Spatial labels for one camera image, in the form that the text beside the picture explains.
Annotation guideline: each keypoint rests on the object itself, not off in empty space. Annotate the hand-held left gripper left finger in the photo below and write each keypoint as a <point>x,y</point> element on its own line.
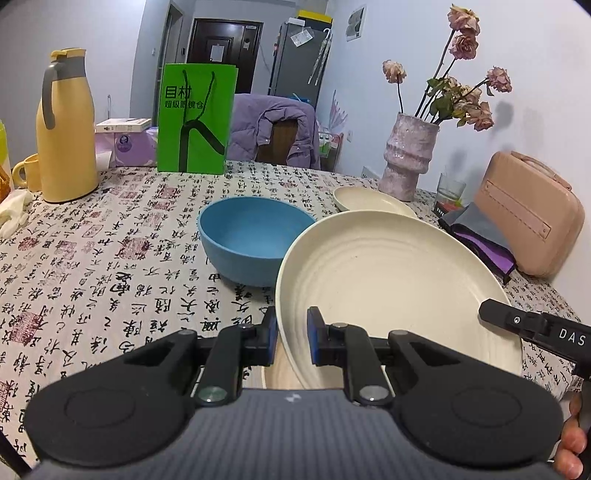
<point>272,337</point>

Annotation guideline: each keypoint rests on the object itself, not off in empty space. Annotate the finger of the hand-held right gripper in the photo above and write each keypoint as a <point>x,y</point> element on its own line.
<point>512,321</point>

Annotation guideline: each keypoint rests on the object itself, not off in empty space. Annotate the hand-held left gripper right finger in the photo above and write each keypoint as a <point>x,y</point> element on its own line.
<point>314,339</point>

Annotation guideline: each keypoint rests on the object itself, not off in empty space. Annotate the large ribbed cream plate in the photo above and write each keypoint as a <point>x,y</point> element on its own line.
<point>392,281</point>

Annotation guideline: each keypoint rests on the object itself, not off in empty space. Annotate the person's right hand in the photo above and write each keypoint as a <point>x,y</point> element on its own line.
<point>570,450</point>

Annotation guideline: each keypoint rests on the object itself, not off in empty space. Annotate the grey and purple cloth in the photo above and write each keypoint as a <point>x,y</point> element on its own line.
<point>480,235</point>

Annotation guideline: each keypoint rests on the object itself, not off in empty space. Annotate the blue bowl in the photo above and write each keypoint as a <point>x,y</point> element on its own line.
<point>249,240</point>

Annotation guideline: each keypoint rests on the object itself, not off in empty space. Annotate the pink suitcase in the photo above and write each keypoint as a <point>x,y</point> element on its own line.
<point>526,217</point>

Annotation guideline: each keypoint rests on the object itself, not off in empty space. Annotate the red box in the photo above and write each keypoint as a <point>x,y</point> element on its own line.
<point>443,210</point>

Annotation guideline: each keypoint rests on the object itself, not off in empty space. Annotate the clear drinking glass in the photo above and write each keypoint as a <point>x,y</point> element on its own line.
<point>450,191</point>

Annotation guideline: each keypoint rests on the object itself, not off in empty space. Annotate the small cream plate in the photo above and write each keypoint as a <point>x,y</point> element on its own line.
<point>369,198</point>

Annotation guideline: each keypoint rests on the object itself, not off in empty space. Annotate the white and blue carton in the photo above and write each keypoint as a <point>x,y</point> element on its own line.
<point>369,173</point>

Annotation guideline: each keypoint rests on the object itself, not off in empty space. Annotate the calligraphy printed tablecloth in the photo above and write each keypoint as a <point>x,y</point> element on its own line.
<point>92,286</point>

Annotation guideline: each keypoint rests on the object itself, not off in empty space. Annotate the storage rack with bottles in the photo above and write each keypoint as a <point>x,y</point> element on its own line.
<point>331,150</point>

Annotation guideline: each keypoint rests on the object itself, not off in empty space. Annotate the wooden chair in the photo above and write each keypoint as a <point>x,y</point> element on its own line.
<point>277,143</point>

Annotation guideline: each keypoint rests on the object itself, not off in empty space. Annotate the pink ceramic vase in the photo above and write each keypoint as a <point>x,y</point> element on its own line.
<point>408,152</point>

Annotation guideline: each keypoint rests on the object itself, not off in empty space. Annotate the purple puffer jacket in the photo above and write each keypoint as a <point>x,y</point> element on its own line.
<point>249,124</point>

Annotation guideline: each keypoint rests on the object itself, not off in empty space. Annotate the dried pink roses bouquet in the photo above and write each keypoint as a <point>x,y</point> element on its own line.
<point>457,97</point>

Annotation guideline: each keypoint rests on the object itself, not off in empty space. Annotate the green paper bag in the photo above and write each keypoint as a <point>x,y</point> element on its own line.
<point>194,120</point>

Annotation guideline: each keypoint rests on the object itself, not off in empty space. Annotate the purple tissue pack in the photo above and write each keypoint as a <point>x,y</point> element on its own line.
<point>134,147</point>

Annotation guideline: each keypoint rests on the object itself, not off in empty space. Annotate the blue plastic bag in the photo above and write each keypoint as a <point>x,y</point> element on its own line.
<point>299,98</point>

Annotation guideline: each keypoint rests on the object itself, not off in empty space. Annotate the flat white box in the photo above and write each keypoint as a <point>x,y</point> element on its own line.
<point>122,124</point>

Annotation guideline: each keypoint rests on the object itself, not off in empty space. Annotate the dark brown door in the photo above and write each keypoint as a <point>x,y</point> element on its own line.
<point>221,74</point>

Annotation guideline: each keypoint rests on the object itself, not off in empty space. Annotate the grey refrigerator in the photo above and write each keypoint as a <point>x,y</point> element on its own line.
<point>295,64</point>

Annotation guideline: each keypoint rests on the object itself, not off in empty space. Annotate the yellow thermos jug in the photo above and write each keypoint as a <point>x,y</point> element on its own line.
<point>67,147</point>

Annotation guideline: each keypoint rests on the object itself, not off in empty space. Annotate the folded pale umbrella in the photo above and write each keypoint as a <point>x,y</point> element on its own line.
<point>321,55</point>

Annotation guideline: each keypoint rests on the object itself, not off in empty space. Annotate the white rubber glove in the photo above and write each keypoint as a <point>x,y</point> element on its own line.
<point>14,214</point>

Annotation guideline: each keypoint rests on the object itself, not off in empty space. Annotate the paper notice on door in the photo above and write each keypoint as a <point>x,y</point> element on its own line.
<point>218,53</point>

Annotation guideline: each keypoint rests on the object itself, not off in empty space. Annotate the yellow mug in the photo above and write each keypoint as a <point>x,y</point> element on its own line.
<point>27,173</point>

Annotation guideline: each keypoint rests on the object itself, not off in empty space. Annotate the yellow box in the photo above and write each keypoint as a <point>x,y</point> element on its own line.
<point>316,17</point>

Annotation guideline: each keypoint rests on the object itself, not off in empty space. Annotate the purple wall decoration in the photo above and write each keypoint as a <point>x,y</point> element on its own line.
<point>339,113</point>

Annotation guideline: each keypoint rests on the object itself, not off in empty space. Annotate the wall picture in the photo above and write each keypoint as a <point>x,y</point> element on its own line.
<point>356,23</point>

